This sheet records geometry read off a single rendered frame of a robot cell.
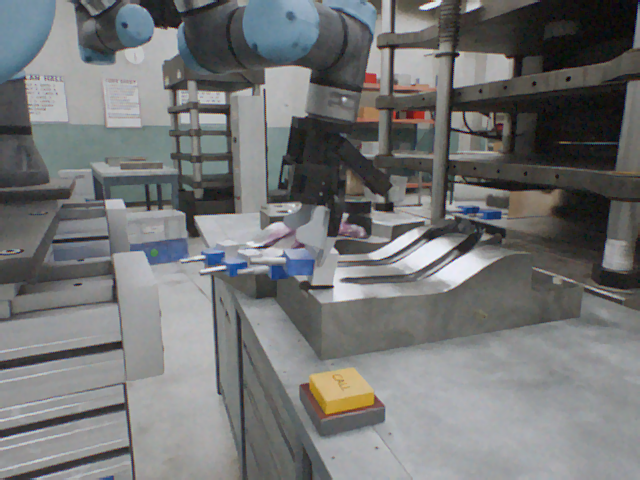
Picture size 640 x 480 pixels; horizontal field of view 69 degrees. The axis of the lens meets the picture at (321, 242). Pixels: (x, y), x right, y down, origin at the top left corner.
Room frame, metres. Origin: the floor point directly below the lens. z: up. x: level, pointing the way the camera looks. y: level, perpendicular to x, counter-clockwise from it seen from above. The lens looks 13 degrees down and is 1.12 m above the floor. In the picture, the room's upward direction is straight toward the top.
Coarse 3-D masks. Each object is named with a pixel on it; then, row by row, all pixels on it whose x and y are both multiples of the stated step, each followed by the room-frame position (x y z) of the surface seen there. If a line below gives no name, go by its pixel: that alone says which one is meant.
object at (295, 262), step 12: (288, 252) 0.69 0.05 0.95; (300, 252) 0.70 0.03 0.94; (312, 252) 0.69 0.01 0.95; (336, 252) 0.69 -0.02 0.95; (252, 264) 0.67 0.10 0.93; (264, 264) 0.67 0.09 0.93; (276, 264) 0.68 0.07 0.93; (288, 264) 0.67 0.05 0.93; (300, 264) 0.67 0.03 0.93; (312, 264) 0.68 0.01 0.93; (324, 264) 0.68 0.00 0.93; (336, 264) 0.69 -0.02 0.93; (312, 276) 0.68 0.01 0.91; (324, 276) 0.68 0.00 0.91
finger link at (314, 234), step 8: (320, 208) 0.66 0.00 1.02; (312, 216) 0.66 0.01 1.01; (320, 216) 0.66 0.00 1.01; (328, 216) 0.66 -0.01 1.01; (312, 224) 0.65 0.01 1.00; (320, 224) 0.66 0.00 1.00; (328, 224) 0.65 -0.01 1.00; (296, 232) 0.65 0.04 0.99; (304, 232) 0.65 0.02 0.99; (312, 232) 0.65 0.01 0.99; (320, 232) 0.66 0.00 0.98; (304, 240) 0.65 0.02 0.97; (312, 240) 0.65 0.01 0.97; (320, 240) 0.66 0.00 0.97; (328, 240) 0.65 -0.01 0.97; (320, 248) 0.66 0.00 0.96; (328, 248) 0.66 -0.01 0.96; (320, 256) 0.66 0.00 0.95; (328, 256) 0.67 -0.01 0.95; (320, 264) 0.67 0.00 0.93
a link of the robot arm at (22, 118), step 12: (24, 72) 0.84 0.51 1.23; (0, 84) 0.78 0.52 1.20; (12, 84) 0.80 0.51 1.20; (24, 84) 0.83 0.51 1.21; (0, 96) 0.78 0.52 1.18; (12, 96) 0.80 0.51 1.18; (24, 96) 0.82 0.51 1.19; (0, 108) 0.78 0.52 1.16; (12, 108) 0.79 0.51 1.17; (24, 108) 0.82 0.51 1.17; (0, 120) 0.78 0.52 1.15; (12, 120) 0.79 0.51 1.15; (24, 120) 0.81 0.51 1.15
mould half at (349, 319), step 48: (432, 240) 0.88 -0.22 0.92; (288, 288) 0.78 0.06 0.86; (336, 288) 0.68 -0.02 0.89; (384, 288) 0.70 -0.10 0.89; (432, 288) 0.70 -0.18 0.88; (480, 288) 0.71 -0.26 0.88; (528, 288) 0.75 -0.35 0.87; (576, 288) 0.78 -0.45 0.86; (336, 336) 0.63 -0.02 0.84; (384, 336) 0.65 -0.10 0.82; (432, 336) 0.68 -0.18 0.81
